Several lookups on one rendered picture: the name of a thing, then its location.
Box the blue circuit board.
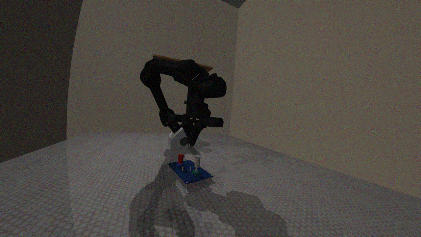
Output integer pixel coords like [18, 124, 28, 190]
[168, 153, 213, 188]

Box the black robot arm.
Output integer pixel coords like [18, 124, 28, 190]
[140, 58, 227, 133]

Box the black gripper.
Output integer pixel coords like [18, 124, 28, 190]
[168, 98, 224, 146]

